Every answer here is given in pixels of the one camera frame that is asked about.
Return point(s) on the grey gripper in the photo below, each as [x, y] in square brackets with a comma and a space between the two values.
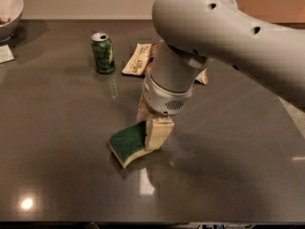
[162, 101]

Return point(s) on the green and yellow sponge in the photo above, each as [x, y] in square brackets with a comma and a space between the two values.
[129, 144]

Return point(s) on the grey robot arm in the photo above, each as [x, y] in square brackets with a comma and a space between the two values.
[196, 32]

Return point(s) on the brown chip bag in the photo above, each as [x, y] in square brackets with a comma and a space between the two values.
[139, 59]

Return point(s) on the green soda can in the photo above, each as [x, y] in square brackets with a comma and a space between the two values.
[102, 50]

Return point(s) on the white paper sheet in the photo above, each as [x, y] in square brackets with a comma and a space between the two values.
[5, 54]

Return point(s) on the white bowl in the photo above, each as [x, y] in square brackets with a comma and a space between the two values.
[10, 15]

